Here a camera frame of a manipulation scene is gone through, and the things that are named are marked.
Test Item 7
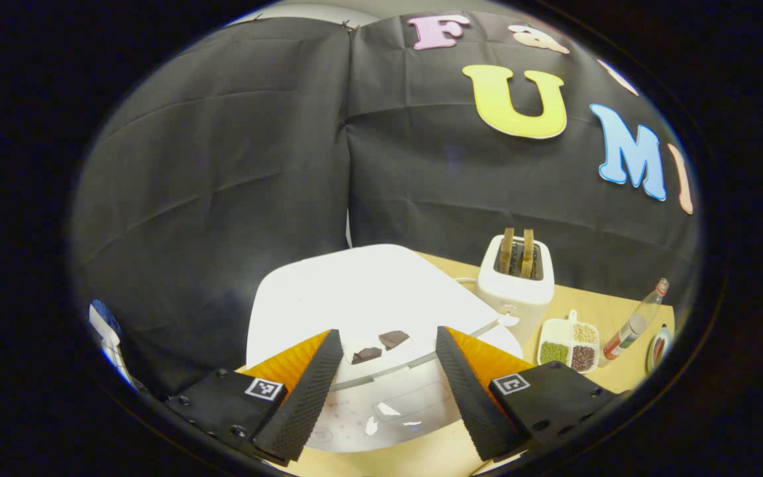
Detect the white rice cooker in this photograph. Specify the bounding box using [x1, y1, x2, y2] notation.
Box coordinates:
[246, 244, 525, 454]

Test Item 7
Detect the clear plastic water bottle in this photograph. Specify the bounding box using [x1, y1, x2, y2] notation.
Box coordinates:
[602, 278, 670, 360]

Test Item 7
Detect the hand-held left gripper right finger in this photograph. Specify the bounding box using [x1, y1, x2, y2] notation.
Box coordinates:
[434, 326, 627, 462]

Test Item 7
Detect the light green plate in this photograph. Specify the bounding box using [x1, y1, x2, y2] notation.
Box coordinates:
[646, 325, 674, 374]

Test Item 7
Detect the white toaster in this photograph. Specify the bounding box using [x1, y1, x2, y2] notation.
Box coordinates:
[476, 233, 556, 345]

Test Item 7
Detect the black backdrop cloth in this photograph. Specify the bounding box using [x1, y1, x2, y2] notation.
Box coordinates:
[70, 10, 701, 398]

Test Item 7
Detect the brown toast slice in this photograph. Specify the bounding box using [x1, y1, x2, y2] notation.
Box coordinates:
[499, 228, 516, 276]
[521, 229, 536, 279]

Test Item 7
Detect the white divided bean dish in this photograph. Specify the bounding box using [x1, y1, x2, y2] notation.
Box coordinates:
[537, 309, 601, 374]

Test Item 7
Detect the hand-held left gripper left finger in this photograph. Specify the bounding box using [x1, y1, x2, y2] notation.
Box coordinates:
[156, 329, 346, 464]

